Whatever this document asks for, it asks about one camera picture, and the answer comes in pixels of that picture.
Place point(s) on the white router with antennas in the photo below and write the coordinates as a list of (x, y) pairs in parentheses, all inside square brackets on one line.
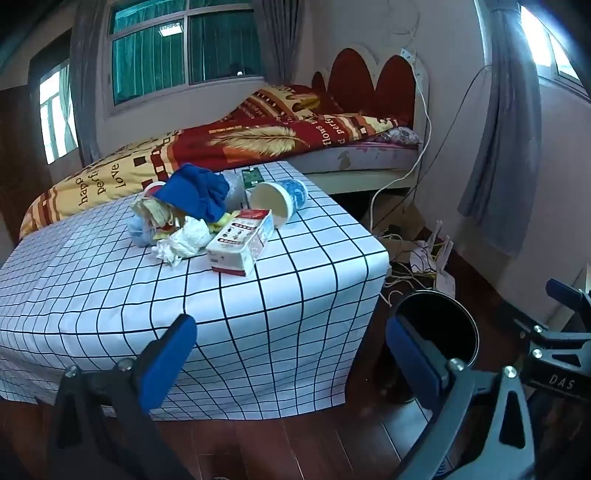
[(443, 277)]

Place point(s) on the bed with pale mattress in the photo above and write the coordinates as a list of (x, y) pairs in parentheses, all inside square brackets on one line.
[(355, 159)]

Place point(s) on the white tissue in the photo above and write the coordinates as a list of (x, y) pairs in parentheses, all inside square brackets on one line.
[(189, 237)]

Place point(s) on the blue cloth bag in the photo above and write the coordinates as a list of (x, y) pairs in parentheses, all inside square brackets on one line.
[(189, 189)]

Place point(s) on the red white carton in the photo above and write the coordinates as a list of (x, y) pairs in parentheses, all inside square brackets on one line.
[(235, 244)]

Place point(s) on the clear plastic bottle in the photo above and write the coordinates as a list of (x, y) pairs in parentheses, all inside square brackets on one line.
[(235, 191)]

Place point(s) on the cardboard box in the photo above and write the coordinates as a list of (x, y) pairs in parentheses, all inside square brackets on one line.
[(406, 244)]

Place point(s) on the small side window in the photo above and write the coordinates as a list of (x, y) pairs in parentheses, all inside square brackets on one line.
[(55, 115)]

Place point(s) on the black round trash bin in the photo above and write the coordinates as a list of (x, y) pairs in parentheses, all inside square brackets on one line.
[(443, 332)]

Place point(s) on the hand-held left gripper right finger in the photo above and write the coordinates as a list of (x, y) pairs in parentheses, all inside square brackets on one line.
[(413, 355)]

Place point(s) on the red yellow printed blanket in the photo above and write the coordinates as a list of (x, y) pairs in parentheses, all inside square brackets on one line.
[(240, 138)]

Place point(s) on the yellow plastic wrapper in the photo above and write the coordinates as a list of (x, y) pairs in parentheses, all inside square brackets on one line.
[(157, 212)]

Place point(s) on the white wall power strip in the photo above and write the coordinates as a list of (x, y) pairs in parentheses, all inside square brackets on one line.
[(408, 54)]

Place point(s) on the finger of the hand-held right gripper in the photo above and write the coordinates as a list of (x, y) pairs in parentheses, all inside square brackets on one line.
[(563, 293)]

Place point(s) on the high narrow window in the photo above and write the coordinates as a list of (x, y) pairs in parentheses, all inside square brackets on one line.
[(549, 50)]

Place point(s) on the white black checked tablecloth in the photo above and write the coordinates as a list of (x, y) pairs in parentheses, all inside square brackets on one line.
[(115, 300)]

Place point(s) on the green white box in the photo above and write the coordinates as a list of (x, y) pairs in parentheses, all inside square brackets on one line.
[(251, 177)]

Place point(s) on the grey curtain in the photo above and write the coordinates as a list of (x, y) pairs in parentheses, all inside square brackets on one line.
[(90, 83), (286, 41), (508, 138)]

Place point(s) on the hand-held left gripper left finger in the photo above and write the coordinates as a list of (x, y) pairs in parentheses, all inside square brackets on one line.
[(173, 355)]

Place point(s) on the floral pillow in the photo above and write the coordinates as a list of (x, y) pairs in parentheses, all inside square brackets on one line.
[(401, 136)]

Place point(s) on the light blue plastic bag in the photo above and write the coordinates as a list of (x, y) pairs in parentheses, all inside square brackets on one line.
[(141, 230)]

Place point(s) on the large sliding window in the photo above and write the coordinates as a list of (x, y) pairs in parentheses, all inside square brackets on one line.
[(184, 50)]

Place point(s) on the red white headboard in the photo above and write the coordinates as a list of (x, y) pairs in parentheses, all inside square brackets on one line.
[(360, 78)]

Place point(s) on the white blue paper cup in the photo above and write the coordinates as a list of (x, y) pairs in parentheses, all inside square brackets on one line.
[(272, 203)]

